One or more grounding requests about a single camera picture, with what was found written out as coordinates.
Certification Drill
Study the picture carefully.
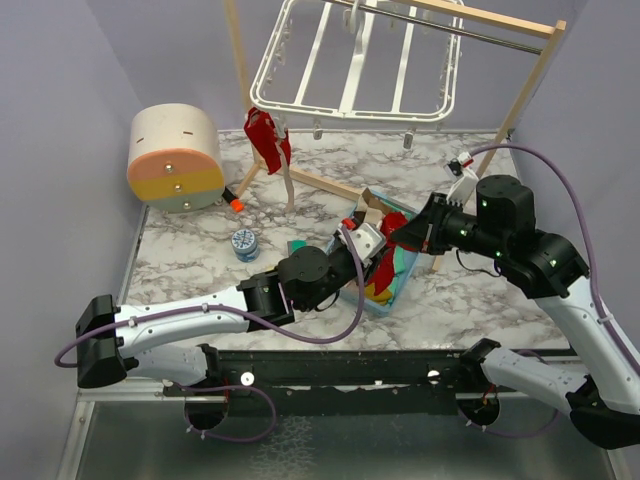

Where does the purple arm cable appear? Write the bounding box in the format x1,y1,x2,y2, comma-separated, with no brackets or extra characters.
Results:
469,144,640,379
53,227,366,370

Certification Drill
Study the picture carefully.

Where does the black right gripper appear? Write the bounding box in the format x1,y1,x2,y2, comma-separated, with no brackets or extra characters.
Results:
389,191,507,259

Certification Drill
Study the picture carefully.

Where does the green grey eraser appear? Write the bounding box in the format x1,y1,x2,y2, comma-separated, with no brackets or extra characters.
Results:
287,240,306,254

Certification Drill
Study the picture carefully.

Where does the red santa sock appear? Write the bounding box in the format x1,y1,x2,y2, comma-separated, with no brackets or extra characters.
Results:
243,107,291,175

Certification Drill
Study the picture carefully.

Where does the metal hanging rod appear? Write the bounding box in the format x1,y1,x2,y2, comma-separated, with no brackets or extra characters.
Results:
332,1,542,55

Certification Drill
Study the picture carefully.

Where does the blue perforated plastic basket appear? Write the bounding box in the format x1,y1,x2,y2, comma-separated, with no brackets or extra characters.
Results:
327,188,419,316

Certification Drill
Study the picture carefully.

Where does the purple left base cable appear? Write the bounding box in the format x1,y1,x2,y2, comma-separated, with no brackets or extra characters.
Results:
183,383,277,443

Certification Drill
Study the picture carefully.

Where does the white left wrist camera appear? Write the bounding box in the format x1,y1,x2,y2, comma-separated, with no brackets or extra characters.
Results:
336,222,386,267

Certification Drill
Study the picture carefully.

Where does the pastel round drawer box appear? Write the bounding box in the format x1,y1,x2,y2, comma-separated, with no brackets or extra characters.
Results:
127,103,226,213

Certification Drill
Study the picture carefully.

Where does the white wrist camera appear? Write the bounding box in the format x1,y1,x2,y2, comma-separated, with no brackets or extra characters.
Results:
336,222,386,267
444,152,479,206

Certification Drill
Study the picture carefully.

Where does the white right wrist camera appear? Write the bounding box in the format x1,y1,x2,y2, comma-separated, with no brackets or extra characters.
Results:
444,152,479,206

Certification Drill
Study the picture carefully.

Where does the black mounting rail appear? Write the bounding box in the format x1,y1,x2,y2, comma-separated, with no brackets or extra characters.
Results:
163,348,489,416

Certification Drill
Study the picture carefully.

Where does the orange black highlighter pen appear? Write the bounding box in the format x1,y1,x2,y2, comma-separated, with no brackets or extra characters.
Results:
222,188,244,212

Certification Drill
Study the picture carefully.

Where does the cream ribbed sock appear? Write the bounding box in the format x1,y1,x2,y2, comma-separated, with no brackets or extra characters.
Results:
351,188,391,229

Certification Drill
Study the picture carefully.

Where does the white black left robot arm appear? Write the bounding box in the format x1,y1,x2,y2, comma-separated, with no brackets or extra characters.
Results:
70,240,385,395

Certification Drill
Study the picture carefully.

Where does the red beige reindeer sock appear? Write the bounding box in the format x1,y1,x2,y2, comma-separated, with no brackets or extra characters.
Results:
273,117,295,213

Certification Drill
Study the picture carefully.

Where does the wooden hanger rack frame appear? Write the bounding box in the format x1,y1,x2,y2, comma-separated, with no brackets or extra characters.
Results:
222,0,568,274

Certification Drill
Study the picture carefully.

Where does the white plastic clip hanger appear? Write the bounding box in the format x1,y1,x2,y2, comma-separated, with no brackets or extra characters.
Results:
249,0,463,149

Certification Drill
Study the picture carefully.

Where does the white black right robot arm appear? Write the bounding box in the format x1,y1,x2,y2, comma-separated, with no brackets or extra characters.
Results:
391,175,639,450

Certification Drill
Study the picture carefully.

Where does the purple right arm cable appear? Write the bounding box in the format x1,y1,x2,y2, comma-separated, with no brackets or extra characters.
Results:
469,144,640,379

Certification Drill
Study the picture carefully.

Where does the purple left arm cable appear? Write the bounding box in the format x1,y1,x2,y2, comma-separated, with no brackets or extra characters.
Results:
53,227,366,370

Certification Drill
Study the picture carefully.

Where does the red snowflake sock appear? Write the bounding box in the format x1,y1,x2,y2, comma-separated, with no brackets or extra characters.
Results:
365,211,408,306

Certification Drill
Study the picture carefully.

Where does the yellow sock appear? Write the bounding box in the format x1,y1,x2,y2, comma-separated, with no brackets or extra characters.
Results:
365,284,394,306

